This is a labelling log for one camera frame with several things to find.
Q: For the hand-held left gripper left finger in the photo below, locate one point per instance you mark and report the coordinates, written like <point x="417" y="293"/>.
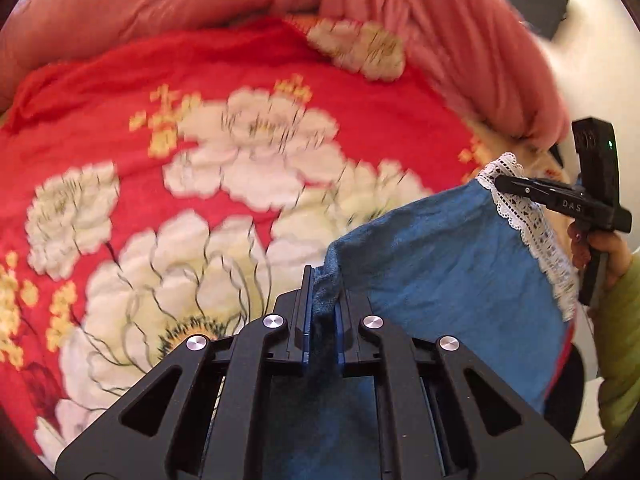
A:
<point x="306" y="320"/>

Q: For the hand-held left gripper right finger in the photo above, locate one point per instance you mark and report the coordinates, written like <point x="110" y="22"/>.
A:
<point x="340" y="332"/>

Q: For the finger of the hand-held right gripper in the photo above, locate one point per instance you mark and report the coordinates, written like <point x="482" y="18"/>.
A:
<point x="520" y="189"/>

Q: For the blue denim pants lace trim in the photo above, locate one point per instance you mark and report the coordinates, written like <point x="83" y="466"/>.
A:
<point x="450" y="270"/>

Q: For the person's right forearm green sleeve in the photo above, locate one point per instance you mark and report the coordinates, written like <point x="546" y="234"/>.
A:
<point x="620" y="340"/>

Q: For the person's right hand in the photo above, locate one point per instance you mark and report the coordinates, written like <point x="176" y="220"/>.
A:
<point x="617" y="257"/>

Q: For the red floral blanket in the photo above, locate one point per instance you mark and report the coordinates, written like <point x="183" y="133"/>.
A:
<point x="125" y="85"/>

